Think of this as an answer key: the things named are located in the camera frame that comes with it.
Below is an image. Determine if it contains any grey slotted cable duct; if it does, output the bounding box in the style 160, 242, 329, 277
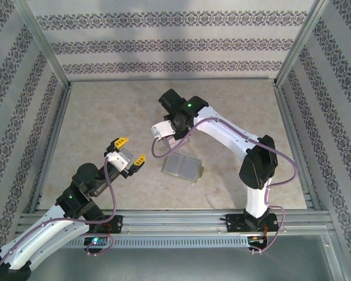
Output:
67, 236, 251, 249

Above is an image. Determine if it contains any clear plastic box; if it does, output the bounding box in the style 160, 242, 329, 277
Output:
161, 153, 205, 184

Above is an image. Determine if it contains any small controller board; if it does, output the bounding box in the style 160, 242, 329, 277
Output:
84, 236, 109, 246
247, 235, 267, 245

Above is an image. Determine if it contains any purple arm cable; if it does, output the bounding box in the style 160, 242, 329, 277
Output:
150, 116, 299, 255
0, 159, 118, 258

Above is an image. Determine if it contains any wide aluminium frame rail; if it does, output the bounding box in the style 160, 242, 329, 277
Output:
16, 209, 333, 237

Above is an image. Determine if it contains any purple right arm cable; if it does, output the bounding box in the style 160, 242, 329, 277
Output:
150, 116, 299, 255

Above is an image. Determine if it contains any aluminium frame post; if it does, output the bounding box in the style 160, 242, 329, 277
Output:
11, 0, 73, 87
274, 0, 331, 87

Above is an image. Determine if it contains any grey sheet metal tray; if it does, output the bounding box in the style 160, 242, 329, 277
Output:
5, 234, 347, 281

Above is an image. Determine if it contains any aluminium frame side rail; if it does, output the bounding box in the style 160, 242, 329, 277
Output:
273, 80, 321, 211
29, 81, 74, 213

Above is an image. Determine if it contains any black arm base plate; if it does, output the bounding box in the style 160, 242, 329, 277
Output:
226, 213, 280, 234
70, 215, 124, 234

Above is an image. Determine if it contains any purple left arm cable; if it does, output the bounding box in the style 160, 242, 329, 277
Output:
0, 159, 118, 258

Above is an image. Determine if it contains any thin aluminium frame rail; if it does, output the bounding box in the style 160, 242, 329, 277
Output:
68, 76, 277, 83

